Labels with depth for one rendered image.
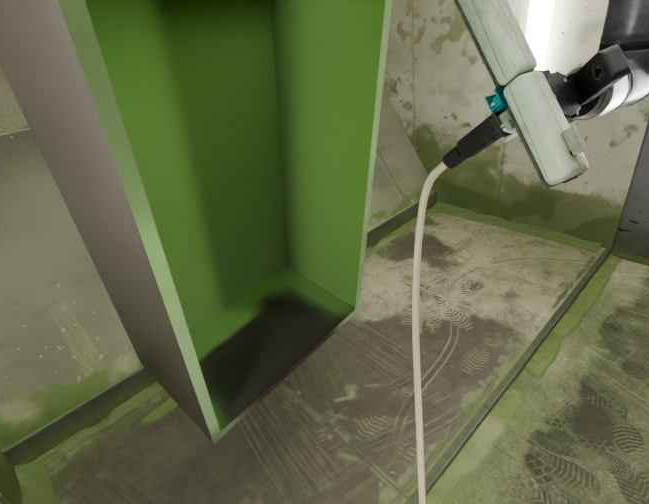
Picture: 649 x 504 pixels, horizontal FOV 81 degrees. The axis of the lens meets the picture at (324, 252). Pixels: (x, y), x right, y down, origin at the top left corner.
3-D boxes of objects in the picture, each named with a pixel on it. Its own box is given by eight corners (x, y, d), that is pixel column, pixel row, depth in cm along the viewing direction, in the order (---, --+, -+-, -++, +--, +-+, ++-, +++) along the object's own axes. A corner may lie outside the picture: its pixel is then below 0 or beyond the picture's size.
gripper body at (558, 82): (518, 145, 64) (564, 128, 69) (564, 118, 56) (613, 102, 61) (499, 104, 65) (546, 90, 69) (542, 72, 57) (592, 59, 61)
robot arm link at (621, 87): (638, 97, 62) (612, 43, 62) (620, 103, 60) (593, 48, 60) (585, 124, 70) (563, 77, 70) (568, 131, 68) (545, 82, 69)
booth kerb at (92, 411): (21, 473, 142) (2, 452, 135) (21, 469, 143) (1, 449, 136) (437, 206, 285) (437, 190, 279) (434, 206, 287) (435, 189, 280)
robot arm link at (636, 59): (619, 43, 71) (607, 99, 76) (577, 54, 67) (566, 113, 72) (680, 41, 64) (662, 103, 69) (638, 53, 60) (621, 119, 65)
